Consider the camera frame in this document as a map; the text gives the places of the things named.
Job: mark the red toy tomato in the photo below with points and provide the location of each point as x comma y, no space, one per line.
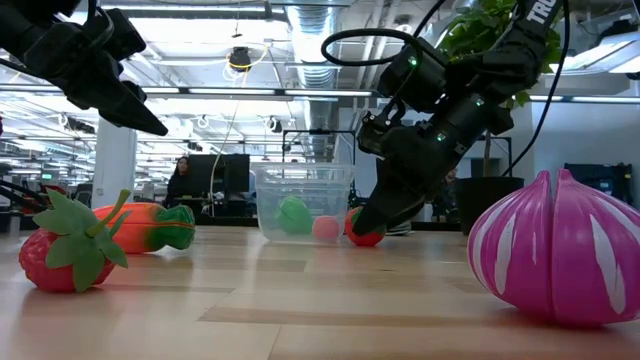
367,240

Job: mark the black background monitor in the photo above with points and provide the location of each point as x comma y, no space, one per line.
220,175

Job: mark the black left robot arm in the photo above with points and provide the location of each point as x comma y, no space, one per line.
20,25

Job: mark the pink toy peach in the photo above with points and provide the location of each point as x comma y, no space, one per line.
326,229

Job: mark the black overhead camera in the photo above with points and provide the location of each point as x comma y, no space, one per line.
240,59

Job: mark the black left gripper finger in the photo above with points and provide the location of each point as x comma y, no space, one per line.
115,100

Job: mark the dark blue cabinet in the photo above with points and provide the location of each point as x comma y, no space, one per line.
600,180

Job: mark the orange toy carrot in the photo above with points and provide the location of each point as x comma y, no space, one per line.
135,230

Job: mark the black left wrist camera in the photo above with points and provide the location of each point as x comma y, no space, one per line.
120,32

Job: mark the green toy lime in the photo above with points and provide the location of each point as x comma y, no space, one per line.
294,216

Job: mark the red toy strawberry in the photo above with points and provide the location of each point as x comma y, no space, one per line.
45,270

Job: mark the grey folded cloth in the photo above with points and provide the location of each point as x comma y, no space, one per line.
400,229

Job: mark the long ceiling light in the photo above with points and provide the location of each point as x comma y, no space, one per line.
230,91

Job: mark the black plant pot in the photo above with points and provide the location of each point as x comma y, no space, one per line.
492,200

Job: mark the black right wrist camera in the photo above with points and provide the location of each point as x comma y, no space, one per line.
415,75

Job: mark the person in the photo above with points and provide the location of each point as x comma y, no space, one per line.
178,182
451,185

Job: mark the white pillar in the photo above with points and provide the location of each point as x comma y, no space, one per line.
114,160

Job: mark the clear plastic tupperware container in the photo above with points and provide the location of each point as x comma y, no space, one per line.
302,180

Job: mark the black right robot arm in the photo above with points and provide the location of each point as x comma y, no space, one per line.
520,60

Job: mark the green leafy tree plant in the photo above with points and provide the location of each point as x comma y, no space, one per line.
475,30

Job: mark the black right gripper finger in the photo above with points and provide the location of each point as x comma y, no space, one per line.
387,210

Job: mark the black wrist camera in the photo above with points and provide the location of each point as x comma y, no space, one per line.
120,32
415,75

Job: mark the silver ventilation duct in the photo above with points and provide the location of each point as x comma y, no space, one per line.
315,45

